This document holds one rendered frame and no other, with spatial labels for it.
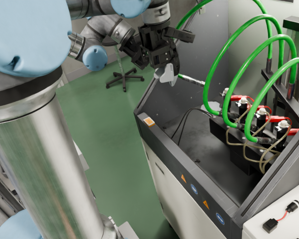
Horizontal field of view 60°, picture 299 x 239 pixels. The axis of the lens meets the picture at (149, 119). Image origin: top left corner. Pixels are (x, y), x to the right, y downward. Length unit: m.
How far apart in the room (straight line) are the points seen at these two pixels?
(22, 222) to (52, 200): 0.23
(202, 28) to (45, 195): 1.03
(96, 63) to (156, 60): 0.19
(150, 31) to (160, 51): 0.06
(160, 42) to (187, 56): 0.48
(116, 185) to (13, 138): 1.93
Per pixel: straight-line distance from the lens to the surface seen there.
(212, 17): 1.25
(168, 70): 0.78
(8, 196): 0.88
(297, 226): 0.80
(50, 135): 0.30
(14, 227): 0.57
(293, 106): 0.94
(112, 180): 2.25
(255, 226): 0.78
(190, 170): 0.92
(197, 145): 1.17
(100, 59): 0.82
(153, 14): 0.70
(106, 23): 0.94
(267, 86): 0.70
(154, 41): 0.73
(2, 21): 0.24
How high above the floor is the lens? 1.66
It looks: 38 degrees down
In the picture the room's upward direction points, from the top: 14 degrees counter-clockwise
